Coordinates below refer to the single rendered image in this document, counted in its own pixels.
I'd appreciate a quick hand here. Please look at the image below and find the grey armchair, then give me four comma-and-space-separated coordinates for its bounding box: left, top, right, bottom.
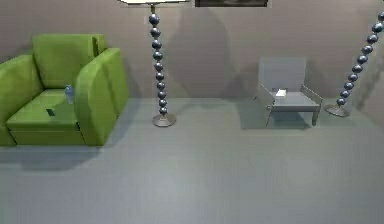
255, 56, 324, 128

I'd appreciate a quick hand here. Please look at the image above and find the dark framed wall picture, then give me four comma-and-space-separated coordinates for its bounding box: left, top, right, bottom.
194, 0, 269, 8

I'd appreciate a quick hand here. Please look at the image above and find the blue beaded floor lamp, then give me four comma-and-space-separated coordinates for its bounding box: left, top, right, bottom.
324, 10, 384, 118
117, 0, 192, 128

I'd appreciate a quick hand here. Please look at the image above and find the clear blue bottle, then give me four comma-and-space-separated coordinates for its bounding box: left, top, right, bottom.
64, 84, 75, 105

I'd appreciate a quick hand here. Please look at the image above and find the green armchair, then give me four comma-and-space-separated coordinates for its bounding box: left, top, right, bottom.
0, 33, 130, 147

